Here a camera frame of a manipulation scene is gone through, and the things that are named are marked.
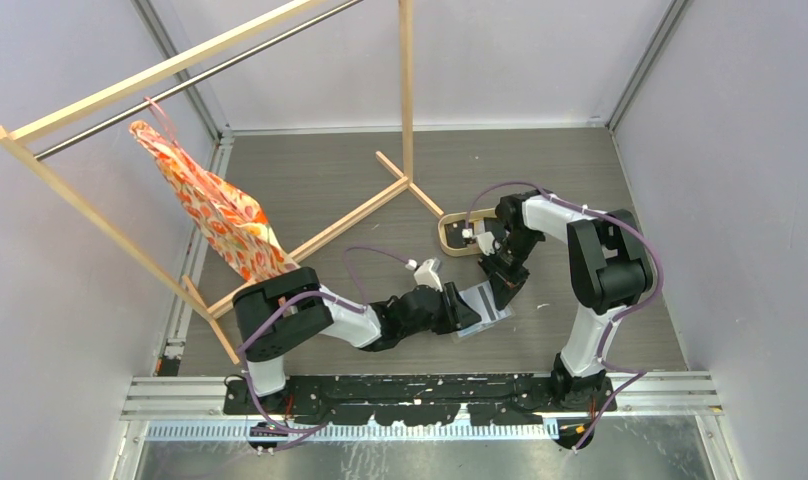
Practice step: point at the floral orange cloth bag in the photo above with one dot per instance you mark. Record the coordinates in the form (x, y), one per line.
(233, 223)

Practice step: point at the aluminium frame rail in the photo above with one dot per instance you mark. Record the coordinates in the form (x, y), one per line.
(191, 408)

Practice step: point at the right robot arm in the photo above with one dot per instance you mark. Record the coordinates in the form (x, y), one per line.
(609, 272)

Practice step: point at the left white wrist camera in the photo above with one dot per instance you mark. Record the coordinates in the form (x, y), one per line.
(426, 273)

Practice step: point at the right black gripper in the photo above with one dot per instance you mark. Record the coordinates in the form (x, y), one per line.
(505, 284)

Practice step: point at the pink wire hanger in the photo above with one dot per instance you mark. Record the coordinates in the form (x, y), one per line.
(162, 122)

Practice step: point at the metal rack rod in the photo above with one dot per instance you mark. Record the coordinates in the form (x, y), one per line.
(167, 68)

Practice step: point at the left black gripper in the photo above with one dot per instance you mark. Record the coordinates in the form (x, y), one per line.
(457, 313)

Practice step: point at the oval wooden tray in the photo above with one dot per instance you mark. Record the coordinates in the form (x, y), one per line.
(451, 226)

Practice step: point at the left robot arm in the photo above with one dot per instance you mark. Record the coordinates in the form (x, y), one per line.
(279, 314)

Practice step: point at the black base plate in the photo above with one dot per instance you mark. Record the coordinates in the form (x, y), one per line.
(417, 400)

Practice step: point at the grey chip credit card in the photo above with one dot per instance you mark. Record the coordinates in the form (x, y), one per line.
(481, 299)

